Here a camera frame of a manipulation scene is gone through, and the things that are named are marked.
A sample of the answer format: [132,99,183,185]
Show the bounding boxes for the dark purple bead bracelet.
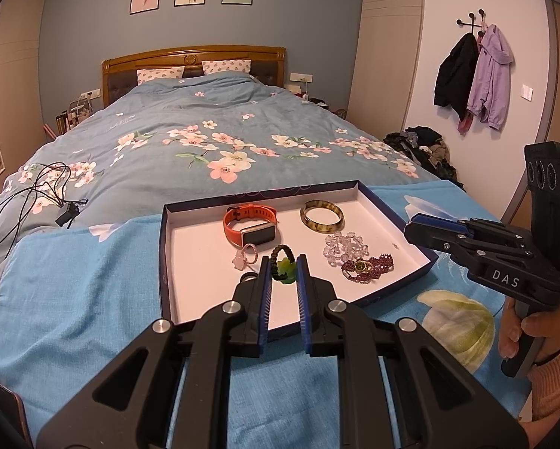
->
[340,252,396,285]

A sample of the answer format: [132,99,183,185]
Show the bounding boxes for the green gold brooch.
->
[355,260,374,275]

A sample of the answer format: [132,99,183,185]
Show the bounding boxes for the clear crystal bead bracelet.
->
[322,230,371,269]

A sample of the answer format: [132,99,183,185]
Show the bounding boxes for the amber tortoise bangle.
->
[300,199,345,234]

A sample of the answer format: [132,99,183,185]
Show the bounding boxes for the green charm black bead ring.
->
[269,244,297,285]

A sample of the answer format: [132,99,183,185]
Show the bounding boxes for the orange smart watch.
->
[223,204,278,247]

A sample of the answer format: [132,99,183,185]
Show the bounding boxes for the pink charm ring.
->
[231,242,259,270]

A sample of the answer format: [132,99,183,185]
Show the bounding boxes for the pink sleeve right forearm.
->
[522,353,560,448]

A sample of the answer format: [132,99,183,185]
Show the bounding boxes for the person's right hand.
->
[498,297,560,362]

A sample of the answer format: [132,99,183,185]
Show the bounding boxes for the pile of dark clothes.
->
[383,126,465,190]

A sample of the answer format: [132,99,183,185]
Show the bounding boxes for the navy box lid tray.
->
[158,179,439,343]

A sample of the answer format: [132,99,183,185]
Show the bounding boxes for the purple hanging jacket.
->
[458,24,514,135]

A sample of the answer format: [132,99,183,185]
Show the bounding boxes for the black hanging jacket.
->
[434,33,479,120]

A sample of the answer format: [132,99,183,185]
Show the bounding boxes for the beige wardrobe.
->
[347,0,424,138]

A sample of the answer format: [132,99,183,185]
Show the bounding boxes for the wooden headboard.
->
[101,45,286,107]

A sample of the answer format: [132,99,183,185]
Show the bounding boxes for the teal floral duvet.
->
[0,72,440,324]

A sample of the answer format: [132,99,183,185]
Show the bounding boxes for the right patterned pillow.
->
[202,59,251,75]

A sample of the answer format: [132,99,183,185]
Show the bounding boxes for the patterned pillow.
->
[137,66,184,85]
[202,59,251,75]

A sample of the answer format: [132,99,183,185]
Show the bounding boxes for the left patterned pillow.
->
[137,66,184,85]

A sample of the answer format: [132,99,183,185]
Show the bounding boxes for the wall light switch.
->
[521,84,533,101]

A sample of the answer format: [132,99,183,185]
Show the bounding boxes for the black wall coat hook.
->
[456,8,487,36]

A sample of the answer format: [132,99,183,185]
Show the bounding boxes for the wall power socket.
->
[289,72,313,83]

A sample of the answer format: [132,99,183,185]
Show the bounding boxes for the black cable bundle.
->
[0,161,89,270]

